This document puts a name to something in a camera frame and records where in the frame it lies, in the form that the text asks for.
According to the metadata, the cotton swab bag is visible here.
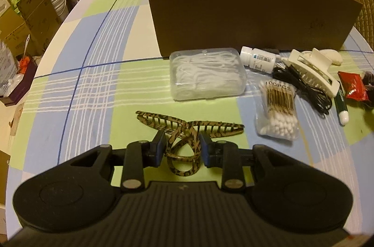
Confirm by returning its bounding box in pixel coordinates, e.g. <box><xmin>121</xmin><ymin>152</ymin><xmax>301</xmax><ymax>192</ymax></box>
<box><xmin>255</xmin><ymin>79</ymin><xmax>298</xmax><ymax>141</ymax></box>

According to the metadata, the clear floss pick box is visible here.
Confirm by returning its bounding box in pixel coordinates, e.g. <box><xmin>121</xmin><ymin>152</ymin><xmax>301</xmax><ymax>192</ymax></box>
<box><xmin>169</xmin><ymin>48</ymin><xmax>247</xmax><ymax>101</ymax></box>

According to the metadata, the black cable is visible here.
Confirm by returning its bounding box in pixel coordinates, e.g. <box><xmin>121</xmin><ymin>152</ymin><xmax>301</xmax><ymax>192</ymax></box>
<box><xmin>262</xmin><ymin>47</ymin><xmax>334</xmax><ymax>116</ymax></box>

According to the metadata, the white hair claw clip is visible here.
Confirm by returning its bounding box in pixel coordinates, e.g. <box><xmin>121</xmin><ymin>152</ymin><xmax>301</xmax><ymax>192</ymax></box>
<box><xmin>281</xmin><ymin>48</ymin><xmax>339</xmax><ymax>98</ymax></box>

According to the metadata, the green lip gel tube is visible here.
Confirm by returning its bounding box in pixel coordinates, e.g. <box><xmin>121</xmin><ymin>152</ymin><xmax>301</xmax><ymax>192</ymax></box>
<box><xmin>334</xmin><ymin>84</ymin><xmax>349</xmax><ymax>126</ymax></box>

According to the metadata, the red snack packet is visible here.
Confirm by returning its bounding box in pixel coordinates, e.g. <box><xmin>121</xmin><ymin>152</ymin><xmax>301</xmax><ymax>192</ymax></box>
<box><xmin>338</xmin><ymin>71</ymin><xmax>368</xmax><ymax>101</ymax></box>

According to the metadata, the dark velvet scrunchie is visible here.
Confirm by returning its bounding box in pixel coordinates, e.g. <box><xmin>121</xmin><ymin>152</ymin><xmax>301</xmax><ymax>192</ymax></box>
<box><xmin>362</xmin><ymin>71</ymin><xmax>374</xmax><ymax>108</ymax></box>

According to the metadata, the dark tray with clutter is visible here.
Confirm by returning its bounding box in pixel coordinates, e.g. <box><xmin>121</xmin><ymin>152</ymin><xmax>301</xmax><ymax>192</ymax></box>
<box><xmin>1</xmin><ymin>57</ymin><xmax>37</xmax><ymax>107</ymax></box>

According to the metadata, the checked tablecloth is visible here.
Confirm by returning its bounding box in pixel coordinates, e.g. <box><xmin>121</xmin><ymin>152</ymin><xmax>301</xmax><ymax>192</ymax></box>
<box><xmin>6</xmin><ymin>0</ymin><xmax>373</xmax><ymax>236</ymax></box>

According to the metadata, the small white pill bottle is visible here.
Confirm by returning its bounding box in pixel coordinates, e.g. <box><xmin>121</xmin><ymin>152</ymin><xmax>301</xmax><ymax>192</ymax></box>
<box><xmin>240</xmin><ymin>46</ymin><xmax>278</xmax><ymax>74</ymax></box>

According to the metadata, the white plastic bag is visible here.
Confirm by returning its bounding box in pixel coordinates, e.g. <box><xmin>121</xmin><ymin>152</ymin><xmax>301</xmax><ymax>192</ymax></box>
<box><xmin>0</xmin><ymin>42</ymin><xmax>18</xmax><ymax>96</ymax></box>

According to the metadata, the brown cardboard boxes pile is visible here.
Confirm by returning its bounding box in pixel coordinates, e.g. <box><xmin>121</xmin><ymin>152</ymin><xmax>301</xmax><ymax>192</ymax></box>
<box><xmin>1</xmin><ymin>0</ymin><xmax>61</xmax><ymax>58</ymax></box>

